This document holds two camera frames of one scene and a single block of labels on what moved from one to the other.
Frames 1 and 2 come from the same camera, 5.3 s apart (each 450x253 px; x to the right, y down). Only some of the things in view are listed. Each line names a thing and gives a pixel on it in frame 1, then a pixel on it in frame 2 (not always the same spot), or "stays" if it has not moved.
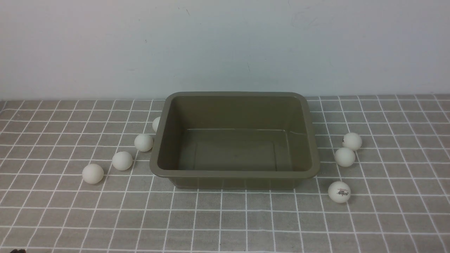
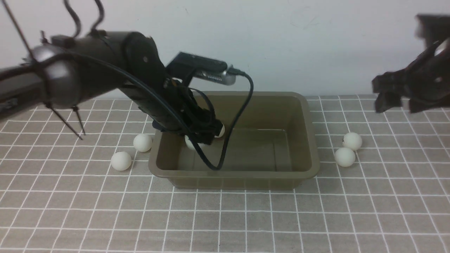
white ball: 143,142 stays
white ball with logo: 339,192 -> 222,132
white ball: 345,157 stays
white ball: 122,160 stays
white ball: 352,140 stays
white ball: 92,173 -> 191,146
